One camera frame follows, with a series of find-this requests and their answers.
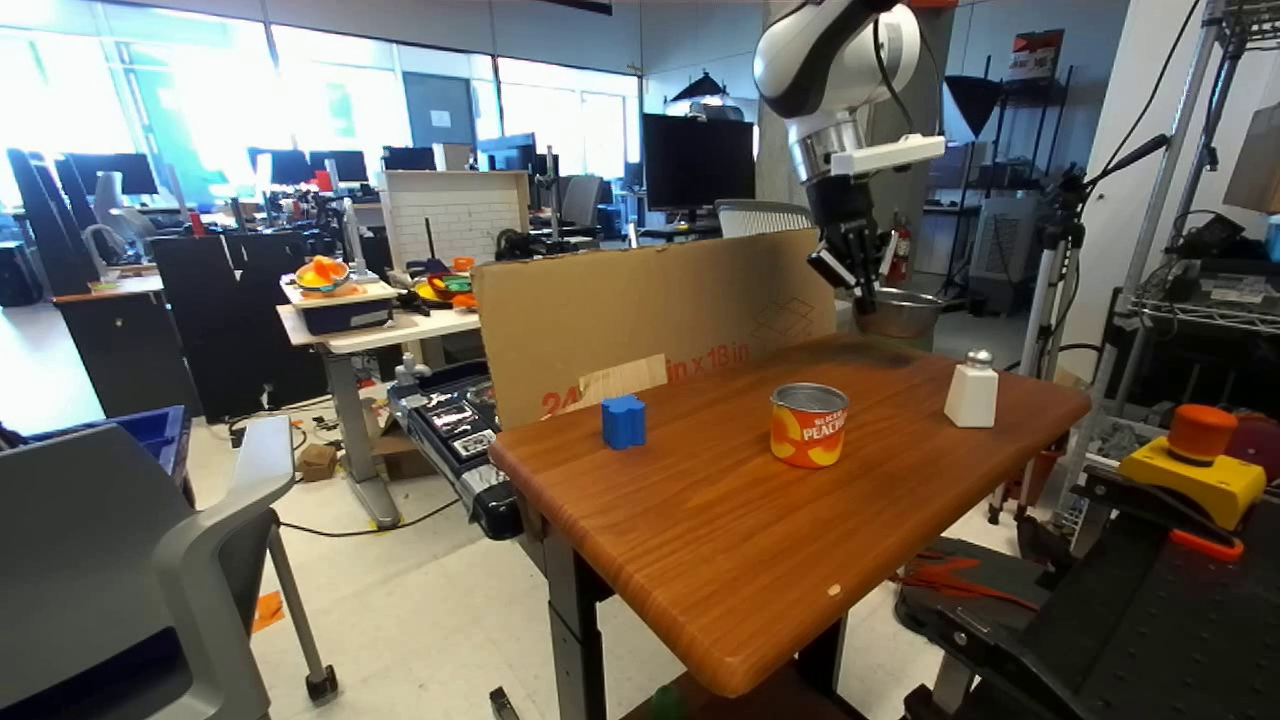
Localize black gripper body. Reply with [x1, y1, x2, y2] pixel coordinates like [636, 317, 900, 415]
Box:
[809, 173, 890, 279]

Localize silver metal bowl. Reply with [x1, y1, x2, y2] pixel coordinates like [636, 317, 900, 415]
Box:
[858, 282, 947, 357]

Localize white salt shaker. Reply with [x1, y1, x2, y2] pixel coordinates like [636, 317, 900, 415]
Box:
[942, 346, 1003, 430]

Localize orange and yellow tin can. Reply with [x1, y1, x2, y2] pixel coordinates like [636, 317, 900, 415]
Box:
[770, 380, 853, 470]

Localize large black monitor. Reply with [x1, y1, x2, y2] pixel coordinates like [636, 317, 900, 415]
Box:
[641, 113, 761, 214]

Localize black cone shade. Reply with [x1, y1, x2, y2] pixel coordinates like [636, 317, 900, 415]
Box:
[942, 73, 1019, 141]

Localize black pendant lamp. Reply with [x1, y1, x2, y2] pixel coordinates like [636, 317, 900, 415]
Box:
[667, 67, 738, 113]

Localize brown cardboard sheet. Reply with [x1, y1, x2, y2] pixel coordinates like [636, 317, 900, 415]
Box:
[473, 224, 839, 430]

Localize red sign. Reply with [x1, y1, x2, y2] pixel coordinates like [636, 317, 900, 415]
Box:
[1007, 28, 1068, 82]

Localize blue cube block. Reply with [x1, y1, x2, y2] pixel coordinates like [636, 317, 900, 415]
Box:
[598, 393, 652, 450]

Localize metal shelf rack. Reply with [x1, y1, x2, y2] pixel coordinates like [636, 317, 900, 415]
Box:
[1105, 0, 1280, 421]

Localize yellow emergency stop button box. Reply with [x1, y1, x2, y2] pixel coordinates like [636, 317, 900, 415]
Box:
[1118, 401, 1274, 535]

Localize white pegboard panel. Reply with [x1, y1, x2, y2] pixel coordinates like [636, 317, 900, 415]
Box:
[379, 169, 531, 270]

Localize colourful toy fruit pile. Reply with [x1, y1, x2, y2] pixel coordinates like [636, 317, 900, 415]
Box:
[409, 250, 485, 317]

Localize grey and black device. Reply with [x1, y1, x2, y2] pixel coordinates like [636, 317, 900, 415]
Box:
[392, 364, 531, 545]

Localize black equipment cart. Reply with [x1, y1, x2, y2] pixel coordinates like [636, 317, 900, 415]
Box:
[891, 502, 1280, 720]

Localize black computer monitor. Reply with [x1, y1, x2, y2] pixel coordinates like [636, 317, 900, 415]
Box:
[245, 145, 319, 193]
[56, 148, 166, 203]
[314, 148, 373, 186]

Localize white desk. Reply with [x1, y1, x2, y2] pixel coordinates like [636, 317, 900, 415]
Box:
[274, 294, 490, 532]

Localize black bin with toys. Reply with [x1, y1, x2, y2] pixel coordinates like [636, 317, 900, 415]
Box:
[275, 250, 405, 339]

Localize small cardboard box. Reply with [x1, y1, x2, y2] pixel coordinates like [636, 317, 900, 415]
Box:
[291, 436, 345, 483]

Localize black office chair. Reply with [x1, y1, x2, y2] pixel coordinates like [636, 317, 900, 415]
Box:
[148, 227, 331, 423]

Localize orange floor tape piece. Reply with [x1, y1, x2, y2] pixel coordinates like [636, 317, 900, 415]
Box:
[248, 587, 289, 639]

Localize blue storage bin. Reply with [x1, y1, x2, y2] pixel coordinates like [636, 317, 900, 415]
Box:
[113, 405, 193, 483]

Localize dark wooden desk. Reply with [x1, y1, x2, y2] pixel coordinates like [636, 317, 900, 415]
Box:
[53, 267, 174, 421]

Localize grey office chair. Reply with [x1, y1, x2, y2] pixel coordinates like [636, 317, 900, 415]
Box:
[0, 412, 345, 720]

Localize white camera tripod stand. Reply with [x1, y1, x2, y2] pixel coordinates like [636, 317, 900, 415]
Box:
[1018, 130, 1177, 532]

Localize black table leg frame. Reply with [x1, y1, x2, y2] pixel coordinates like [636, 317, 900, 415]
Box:
[531, 532, 614, 720]

